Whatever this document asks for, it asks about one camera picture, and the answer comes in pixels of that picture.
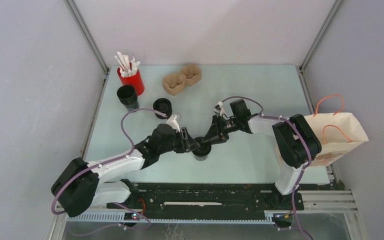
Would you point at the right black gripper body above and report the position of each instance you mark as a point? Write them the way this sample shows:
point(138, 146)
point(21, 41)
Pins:
point(225, 127)

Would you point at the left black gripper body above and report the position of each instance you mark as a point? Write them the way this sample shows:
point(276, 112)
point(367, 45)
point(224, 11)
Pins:
point(175, 144)

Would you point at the black plastic cup lid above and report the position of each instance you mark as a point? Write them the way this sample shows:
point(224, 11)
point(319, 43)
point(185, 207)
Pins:
point(204, 148)

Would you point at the black paper coffee cup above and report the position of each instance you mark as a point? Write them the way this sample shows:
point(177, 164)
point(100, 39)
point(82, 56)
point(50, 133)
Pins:
point(200, 157)

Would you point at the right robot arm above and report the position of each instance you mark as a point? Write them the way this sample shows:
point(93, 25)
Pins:
point(297, 143)

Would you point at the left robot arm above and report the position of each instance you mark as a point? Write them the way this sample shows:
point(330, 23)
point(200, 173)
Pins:
point(84, 184)

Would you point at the stack of black lids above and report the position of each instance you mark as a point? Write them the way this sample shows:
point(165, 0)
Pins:
point(164, 106)

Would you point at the brown pulp cup carrier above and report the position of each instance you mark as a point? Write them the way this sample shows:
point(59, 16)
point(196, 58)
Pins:
point(175, 83)

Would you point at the stack of black cups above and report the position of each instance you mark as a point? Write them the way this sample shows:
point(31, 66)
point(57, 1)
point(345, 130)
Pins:
point(128, 97)

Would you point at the red cylindrical holder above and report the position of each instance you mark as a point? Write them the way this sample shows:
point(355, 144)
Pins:
point(135, 81)

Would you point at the beige paper bag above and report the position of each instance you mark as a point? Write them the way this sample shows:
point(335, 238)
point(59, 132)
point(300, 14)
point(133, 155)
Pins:
point(339, 133)

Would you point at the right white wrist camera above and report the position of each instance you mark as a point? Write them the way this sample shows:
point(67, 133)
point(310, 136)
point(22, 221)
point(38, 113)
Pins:
point(219, 109)

